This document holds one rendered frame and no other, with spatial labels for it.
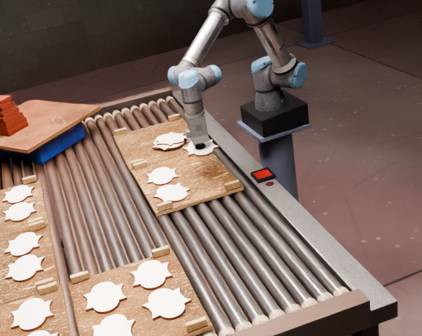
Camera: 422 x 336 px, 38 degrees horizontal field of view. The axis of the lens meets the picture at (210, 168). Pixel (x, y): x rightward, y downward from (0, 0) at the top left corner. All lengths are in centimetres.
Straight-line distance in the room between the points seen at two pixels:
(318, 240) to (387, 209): 190
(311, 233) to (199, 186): 54
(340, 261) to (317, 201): 209
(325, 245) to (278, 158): 107
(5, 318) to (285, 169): 160
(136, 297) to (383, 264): 185
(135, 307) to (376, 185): 259
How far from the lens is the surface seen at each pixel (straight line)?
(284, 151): 301
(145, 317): 182
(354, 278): 189
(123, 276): 200
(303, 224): 213
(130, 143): 291
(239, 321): 177
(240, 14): 259
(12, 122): 305
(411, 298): 326
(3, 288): 214
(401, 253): 355
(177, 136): 281
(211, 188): 238
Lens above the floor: 208
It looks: 27 degrees down
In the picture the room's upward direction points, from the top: 10 degrees counter-clockwise
